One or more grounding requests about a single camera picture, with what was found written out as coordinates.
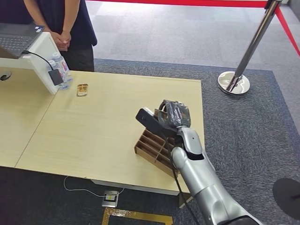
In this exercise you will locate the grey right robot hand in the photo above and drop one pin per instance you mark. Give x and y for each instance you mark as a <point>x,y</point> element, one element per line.
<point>174,113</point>

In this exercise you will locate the person's left hand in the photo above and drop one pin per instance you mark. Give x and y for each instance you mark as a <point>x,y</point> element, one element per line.
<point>65,36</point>

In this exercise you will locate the person's right hand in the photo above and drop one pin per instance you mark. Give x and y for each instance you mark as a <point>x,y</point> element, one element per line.
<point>57,42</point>

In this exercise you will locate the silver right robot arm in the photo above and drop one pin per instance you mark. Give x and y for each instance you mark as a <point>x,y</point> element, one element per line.
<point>199,177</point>

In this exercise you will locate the person's left forearm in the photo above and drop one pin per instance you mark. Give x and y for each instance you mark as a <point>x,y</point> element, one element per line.
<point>70,15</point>

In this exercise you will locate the person's right forearm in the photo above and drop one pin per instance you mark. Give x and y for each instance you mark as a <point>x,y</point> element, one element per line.
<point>37,15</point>

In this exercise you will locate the brown wooden card tray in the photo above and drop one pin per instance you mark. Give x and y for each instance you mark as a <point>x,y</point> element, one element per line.
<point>150,149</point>

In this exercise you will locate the clear water bottle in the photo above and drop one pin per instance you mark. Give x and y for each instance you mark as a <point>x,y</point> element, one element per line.
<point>53,65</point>
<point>64,66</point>

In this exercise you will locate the white desk riser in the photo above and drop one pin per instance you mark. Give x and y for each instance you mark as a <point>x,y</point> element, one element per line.
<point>41,52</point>

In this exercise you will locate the black power adapter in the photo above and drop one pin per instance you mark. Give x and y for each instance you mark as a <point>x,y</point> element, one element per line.
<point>56,77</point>

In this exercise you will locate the grey laptop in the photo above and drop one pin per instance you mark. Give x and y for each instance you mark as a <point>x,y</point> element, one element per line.
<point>16,38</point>

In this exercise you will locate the white desk underframe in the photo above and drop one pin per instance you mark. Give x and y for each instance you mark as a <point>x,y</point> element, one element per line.
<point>140,188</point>

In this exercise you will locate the long red barrier belt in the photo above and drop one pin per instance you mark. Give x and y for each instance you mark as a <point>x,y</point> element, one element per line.
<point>187,3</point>

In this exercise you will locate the metal floor socket box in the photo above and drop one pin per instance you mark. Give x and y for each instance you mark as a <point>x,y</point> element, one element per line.
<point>110,198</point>

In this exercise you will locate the short red barrier belt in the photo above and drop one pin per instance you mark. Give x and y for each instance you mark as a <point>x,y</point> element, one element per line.
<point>287,29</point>

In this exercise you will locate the black round disc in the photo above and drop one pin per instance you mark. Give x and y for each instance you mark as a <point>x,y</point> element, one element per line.
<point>288,198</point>

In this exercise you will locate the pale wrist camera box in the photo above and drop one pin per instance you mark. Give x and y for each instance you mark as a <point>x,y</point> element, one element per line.
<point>148,110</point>

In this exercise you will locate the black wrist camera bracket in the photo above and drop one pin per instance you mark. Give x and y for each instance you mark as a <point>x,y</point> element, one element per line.
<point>150,124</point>

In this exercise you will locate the chrome stanchion post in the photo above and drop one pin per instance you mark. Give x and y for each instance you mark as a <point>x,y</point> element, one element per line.
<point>249,52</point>

